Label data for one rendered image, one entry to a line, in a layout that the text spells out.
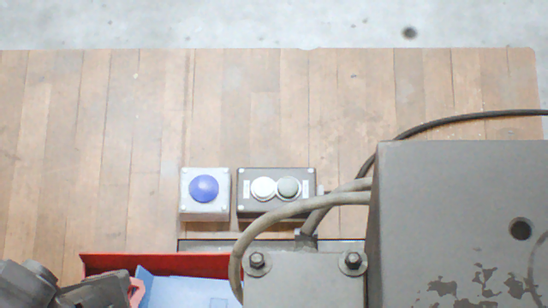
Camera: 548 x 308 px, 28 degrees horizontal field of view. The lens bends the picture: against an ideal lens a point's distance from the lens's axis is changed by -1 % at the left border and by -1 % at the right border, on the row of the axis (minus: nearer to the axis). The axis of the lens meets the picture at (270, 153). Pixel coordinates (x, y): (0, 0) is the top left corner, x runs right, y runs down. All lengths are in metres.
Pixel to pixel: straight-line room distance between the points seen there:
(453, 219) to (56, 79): 1.03
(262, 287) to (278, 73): 0.81
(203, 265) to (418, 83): 0.41
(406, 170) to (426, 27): 2.04
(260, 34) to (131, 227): 1.26
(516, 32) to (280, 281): 1.99
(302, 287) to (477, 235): 0.18
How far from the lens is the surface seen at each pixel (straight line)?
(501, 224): 0.69
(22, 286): 1.18
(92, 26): 2.76
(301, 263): 0.82
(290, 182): 1.47
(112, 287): 1.30
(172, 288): 1.41
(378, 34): 2.70
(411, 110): 1.57
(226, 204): 1.47
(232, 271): 0.93
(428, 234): 0.68
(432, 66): 1.61
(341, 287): 0.81
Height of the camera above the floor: 2.27
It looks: 63 degrees down
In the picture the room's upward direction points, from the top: 4 degrees counter-clockwise
